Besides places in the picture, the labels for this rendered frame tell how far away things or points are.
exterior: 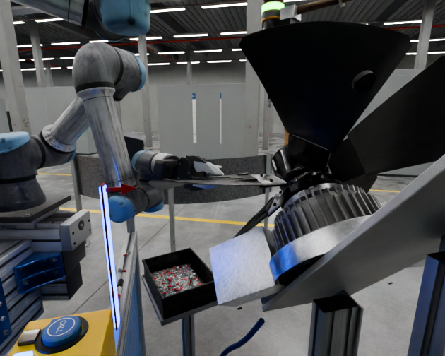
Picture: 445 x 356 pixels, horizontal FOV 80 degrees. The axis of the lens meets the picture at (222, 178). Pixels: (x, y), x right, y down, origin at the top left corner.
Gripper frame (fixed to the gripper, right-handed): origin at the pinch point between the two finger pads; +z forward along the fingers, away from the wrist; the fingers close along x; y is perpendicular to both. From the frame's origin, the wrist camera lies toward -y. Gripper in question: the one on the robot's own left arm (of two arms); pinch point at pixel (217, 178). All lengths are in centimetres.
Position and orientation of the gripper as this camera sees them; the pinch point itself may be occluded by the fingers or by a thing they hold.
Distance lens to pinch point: 65.4
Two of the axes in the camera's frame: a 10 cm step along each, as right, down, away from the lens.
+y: 6.3, -0.7, 7.8
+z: 7.7, 1.6, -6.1
